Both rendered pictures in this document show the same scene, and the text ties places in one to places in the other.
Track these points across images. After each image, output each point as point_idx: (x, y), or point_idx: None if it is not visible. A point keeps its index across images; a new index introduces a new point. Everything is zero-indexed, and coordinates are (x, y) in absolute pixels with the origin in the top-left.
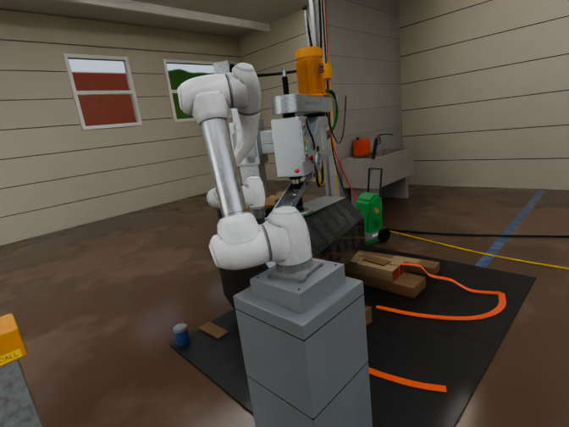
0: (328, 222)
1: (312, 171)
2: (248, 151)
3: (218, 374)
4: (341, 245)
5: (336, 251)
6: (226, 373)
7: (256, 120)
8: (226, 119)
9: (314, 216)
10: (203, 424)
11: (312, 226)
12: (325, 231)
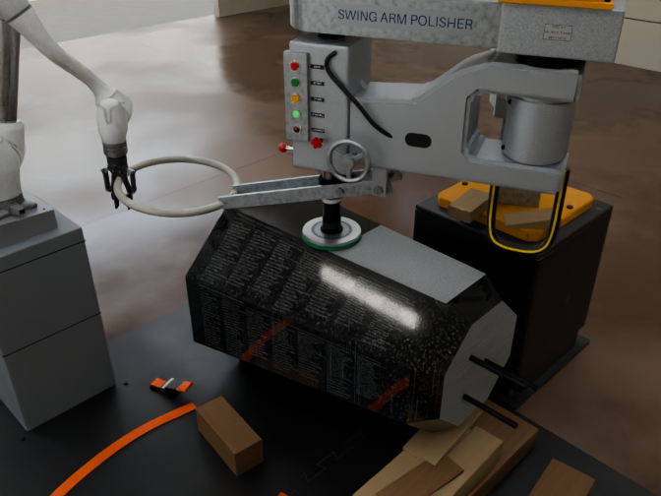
0: (323, 289)
1: (342, 173)
2: (54, 63)
3: (188, 308)
4: (305, 342)
5: (286, 338)
6: (187, 314)
7: (17, 31)
8: (0, 19)
9: (317, 257)
10: (122, 308)
11: (289, 264)
12: (293, 291)
